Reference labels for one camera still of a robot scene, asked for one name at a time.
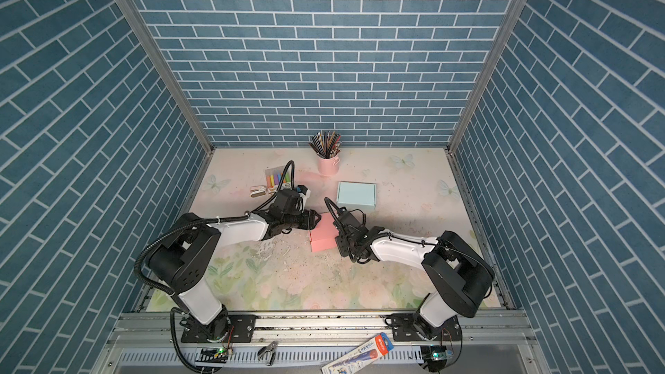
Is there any pink paper box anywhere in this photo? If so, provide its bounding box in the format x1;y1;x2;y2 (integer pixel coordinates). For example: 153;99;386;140
309;212;339;253

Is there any light blue paper box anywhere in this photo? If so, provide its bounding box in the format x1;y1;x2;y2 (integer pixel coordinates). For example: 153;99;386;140
336;182;377;212

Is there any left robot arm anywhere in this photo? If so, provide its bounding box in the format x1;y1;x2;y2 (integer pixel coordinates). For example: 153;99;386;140
134;185;321;327

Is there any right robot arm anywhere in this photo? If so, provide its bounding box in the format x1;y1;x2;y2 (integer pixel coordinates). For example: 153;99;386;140
334;209;495;328

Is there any small white eraser box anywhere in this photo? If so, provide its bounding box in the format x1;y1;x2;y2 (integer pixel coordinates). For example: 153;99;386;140
250;185;268;197

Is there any clear highlighter marker pack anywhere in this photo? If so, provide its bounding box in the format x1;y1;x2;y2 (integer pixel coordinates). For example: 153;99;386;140
264;166;294;195

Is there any pink metal pencil cup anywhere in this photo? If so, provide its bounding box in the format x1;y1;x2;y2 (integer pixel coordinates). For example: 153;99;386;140
317;155;340;177

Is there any bundle of coloured pencils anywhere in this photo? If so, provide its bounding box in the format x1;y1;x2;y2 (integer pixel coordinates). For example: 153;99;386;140
309;131;341;159

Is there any red blue pen package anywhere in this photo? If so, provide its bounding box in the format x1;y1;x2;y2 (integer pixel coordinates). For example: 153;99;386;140
320;333;394;374

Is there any black metal clip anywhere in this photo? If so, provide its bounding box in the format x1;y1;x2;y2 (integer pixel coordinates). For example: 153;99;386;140
257;341;278;366

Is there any round black device green light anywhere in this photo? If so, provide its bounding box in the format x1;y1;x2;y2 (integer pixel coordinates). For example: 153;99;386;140
419;346;453;373

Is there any small green circuit board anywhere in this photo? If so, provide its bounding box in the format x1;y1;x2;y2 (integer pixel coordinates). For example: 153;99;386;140
195;347;230;366

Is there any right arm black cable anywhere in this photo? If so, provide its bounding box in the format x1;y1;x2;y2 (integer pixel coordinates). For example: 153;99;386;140
324;196;495;292

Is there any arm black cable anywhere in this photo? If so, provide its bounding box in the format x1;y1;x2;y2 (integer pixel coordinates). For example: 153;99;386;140
324;196;495;292
132;159;296;297

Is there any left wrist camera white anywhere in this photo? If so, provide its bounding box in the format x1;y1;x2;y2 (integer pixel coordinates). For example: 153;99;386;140
295;185;311;202

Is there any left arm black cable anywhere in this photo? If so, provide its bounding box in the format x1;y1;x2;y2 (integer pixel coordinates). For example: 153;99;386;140
132;159;296;297

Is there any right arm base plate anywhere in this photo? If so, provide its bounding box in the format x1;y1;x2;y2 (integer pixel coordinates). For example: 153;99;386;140
384;313;462;342

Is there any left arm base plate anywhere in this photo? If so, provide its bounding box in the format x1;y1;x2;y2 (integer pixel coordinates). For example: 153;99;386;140
178;314;256;344

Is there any aluminium mounting rail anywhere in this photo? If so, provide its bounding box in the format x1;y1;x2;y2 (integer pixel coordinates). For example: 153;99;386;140
90;310;541;374

